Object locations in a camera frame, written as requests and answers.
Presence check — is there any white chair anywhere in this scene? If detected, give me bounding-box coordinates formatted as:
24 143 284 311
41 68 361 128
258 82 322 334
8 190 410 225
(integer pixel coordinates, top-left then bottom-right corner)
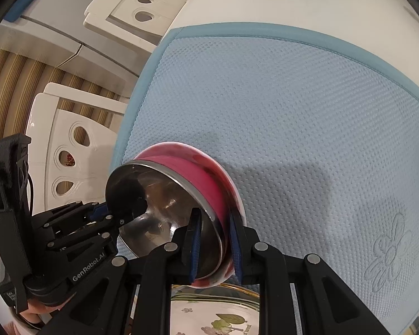
25 83 128 213
84 0 210 47

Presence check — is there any large white floral plate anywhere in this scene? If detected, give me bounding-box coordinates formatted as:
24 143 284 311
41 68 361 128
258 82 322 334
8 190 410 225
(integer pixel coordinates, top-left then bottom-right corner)
131 284 261 335

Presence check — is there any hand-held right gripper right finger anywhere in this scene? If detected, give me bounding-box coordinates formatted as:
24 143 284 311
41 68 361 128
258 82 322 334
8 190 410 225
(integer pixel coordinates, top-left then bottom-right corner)
228 211 392 335

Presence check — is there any light blue placemat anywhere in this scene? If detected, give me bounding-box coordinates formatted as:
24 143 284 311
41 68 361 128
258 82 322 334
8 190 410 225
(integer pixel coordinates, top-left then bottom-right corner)
112 23 419 335

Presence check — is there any striped beige rug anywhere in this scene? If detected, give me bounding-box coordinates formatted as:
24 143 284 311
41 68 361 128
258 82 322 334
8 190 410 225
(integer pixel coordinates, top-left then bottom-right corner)
0 45 126 143

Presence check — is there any person's left hand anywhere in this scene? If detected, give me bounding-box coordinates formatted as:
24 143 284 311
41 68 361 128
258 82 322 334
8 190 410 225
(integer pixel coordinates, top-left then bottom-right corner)
19 300 61 326

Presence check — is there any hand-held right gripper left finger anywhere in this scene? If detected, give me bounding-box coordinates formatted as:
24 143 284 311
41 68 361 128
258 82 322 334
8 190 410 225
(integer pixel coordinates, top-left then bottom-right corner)
47 207 205 335

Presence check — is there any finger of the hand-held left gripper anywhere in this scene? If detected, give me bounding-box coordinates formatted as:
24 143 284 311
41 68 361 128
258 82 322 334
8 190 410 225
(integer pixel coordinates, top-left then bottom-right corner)
47 198 149 250
31 200 114 229

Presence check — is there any magenta steel bowl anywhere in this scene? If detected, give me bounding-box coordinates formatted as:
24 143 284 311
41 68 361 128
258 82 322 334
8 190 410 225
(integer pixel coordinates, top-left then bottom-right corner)
105 142 247 288

